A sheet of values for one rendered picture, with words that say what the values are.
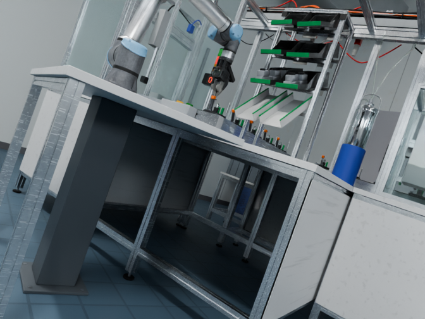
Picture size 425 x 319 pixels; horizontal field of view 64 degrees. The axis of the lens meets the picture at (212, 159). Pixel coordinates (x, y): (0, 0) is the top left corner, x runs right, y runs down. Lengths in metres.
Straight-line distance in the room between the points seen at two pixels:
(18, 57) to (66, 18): 0.73
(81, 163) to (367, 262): 1.53
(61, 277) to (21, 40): 3.43
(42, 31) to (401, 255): 4.21
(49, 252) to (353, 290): 1.54
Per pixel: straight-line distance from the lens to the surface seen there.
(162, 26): 2.97
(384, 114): 5.77
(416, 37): 2.94
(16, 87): 4.64
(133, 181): 2.72
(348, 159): 2.39
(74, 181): 1.51
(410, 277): 2.07
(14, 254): 1.19
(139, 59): 1.56
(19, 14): 4.69
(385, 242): 2.07
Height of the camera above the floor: 0.75
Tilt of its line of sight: 1 degrees down
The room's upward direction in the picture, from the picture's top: 20 degrees clockwise
